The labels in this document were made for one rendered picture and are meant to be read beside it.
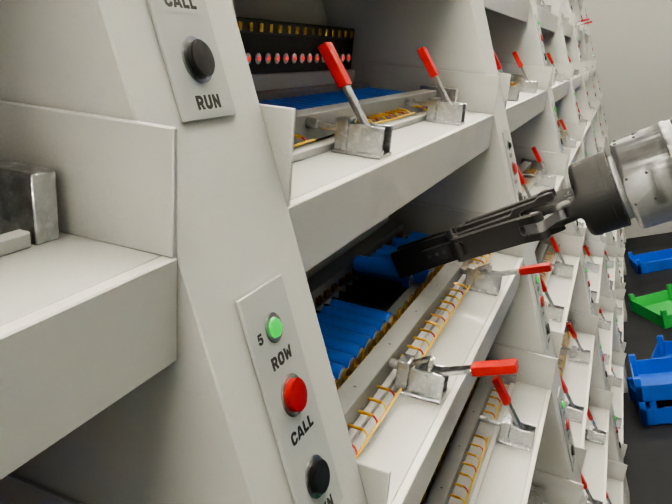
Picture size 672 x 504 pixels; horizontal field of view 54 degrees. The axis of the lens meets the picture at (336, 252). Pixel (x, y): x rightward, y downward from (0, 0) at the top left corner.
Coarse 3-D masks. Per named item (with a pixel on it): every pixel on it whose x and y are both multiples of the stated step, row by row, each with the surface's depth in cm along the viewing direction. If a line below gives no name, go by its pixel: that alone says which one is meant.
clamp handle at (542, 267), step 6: (492, 264) 76; (534, 264) 75; (540, 264) 74; (546, 264) 73; (510, 270) 76; (516, 270) 75; (522, 270) 74; (528, 270) 74; (534, 270) 74; (540, 270) 74; (546, 270) 73
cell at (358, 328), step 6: (318, 318) 61; (324, 318) 61; (330, 318) 61; (336, 318) 61; (324, 324) 61; (330, 324) 61; (336, 324) 61; (342, 324) 61; (348, 324) 60; (354, 324) 60; (360, 324) 60; (348, 330) 60; (354, 330) 60; (360, 330) 60; (366, 330) 60; (372, 330) 60; (378, 330) 60; (372, 336) 59
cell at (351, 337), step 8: (320, 328) 59; (328, 328) 59; (336, 328) 59; (328, 336) 59; (336, 336) 58; (344, 336) 58; (352, 336) 58; (360, 336) 58; (368, 336) 58; (360, 344) 58; (368, 344) 58
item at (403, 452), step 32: (416, 224) 95; (448, 224) 93; (512, 256) 90; (416, 288) 76; (512, 288) 84; (448, 320) 68; (480, 320) 69; (416, 352) 60; (448, 352) 61; (480, 352) 64; (448, 384) 55; (416, 416) 50; (448, 416) 52; (384, 448) 46; (416, 448) 46; (384, 480) 36; (416, 480) 44
